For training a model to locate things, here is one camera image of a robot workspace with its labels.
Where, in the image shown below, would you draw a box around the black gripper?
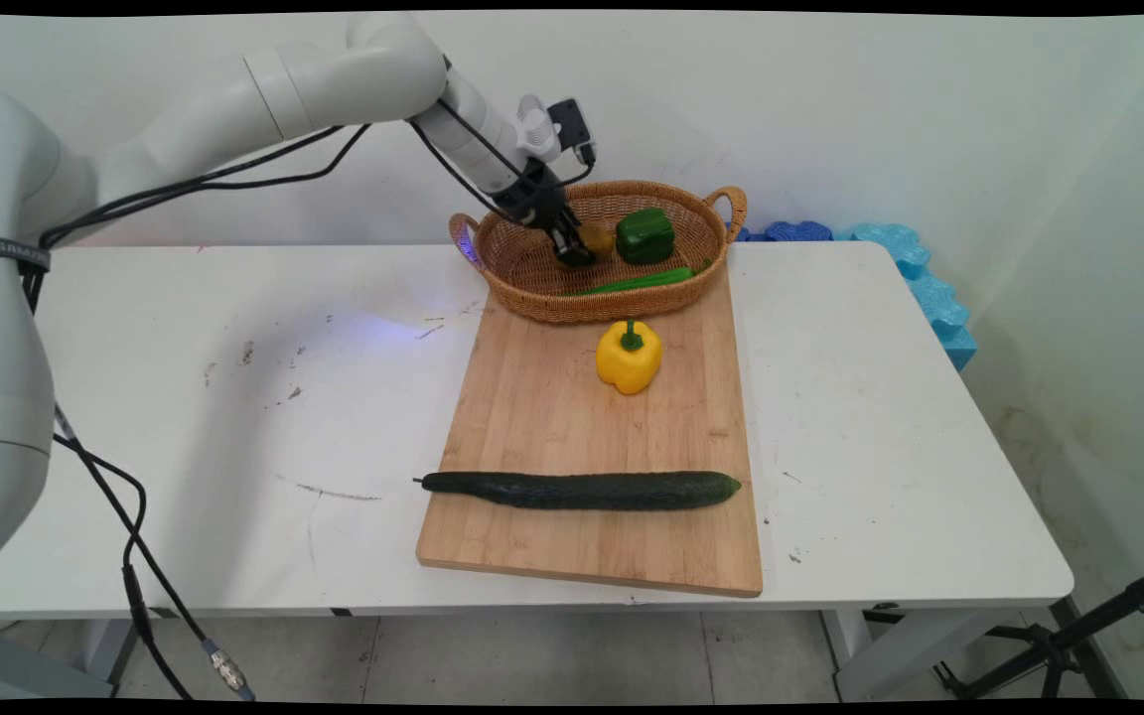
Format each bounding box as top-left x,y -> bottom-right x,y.
504,163 -> 597,268

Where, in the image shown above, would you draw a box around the woven wicker basket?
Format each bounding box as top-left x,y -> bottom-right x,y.
448,180 -> 749,325

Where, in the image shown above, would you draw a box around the green bell pepper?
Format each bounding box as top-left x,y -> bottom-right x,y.
615,207 -> 677,266

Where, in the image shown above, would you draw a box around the yellow bell pepper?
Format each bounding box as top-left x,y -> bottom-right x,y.
595,318 -> 664,397

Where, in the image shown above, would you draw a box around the dark blue foam piece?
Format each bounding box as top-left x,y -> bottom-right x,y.
734,219 -> 837,244

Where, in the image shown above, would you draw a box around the long dark green cucumber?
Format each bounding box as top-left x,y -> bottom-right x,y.
412,470 -> 744,513

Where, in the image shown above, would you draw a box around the wooden cutting board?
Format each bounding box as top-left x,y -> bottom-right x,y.
415,262 -> 765,600

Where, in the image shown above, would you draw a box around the light blue foam piece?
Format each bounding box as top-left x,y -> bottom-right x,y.
833,222 -> 979,372

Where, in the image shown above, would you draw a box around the white table leg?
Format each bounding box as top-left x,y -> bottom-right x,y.
819,606 -> 1032,702
0,620 -> 141,700

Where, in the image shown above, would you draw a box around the black tripod stand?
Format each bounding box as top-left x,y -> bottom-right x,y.
864,561 -> 1144,702

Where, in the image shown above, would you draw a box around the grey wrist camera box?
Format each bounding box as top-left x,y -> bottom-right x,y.
546,96 -> 599,167

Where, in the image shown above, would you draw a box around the white ribbed camera mount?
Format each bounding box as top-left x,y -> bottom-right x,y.
514,93 -> 564,162

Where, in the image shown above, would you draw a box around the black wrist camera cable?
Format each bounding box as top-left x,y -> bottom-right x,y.
407,93 -> 600,225

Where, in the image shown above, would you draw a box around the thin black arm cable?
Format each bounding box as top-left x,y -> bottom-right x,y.
36,123 -> 347,249
40,123 -> 375,251

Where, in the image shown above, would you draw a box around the black cable with metal connector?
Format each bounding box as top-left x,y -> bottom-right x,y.
24,266 -> 257,702

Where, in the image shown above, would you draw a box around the black velcro strap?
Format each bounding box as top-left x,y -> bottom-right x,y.
0,235 -> 53,275

